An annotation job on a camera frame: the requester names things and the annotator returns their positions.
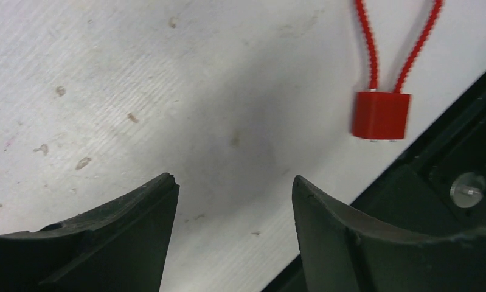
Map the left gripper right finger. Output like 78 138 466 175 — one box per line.
292 176 486 291

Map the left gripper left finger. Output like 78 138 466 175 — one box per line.
0 173 179 291

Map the red cable lock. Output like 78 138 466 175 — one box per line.
351 0 444 141

